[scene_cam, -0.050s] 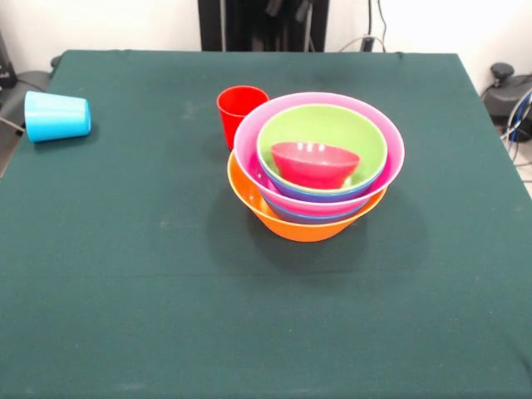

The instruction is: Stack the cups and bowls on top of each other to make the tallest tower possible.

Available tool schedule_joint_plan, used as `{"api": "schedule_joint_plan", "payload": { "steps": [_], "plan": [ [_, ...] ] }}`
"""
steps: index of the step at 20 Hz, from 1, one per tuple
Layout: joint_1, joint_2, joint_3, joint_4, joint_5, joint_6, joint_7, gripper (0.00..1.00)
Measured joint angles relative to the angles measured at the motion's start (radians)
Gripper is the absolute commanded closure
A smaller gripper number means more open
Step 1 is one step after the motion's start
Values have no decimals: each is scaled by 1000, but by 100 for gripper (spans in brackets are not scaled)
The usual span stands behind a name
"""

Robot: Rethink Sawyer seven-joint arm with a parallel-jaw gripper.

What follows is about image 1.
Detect blue bowl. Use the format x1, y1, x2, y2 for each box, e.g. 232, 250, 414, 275
261, 193, 372, 225
259, 161, 386, 204

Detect red cup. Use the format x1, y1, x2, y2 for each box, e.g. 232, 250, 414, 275
216, 85, 270, 151

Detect tangled cables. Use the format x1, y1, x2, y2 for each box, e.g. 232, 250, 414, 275
500, 91, 532, 167

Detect small pink-red bowl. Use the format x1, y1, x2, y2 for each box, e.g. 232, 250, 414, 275
270, 141, 361, 190

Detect blue cup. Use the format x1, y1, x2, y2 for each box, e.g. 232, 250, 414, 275
23, 91, 92, 144

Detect dark green tablecloth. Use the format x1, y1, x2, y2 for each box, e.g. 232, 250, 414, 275
0, 48, 532, 399

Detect green bowl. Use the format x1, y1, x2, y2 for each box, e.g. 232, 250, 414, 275
256, 103, 389, 193

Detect black wall cable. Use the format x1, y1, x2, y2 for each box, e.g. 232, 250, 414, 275
361, 0, 388, 53

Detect orange bowl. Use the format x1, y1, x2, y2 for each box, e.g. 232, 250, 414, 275
226, 149, 390, 244

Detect large pink bowl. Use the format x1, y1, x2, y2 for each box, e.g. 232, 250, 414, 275
233, 91, 406, 215

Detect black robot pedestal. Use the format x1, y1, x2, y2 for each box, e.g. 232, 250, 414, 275
198, 0, 330, 53

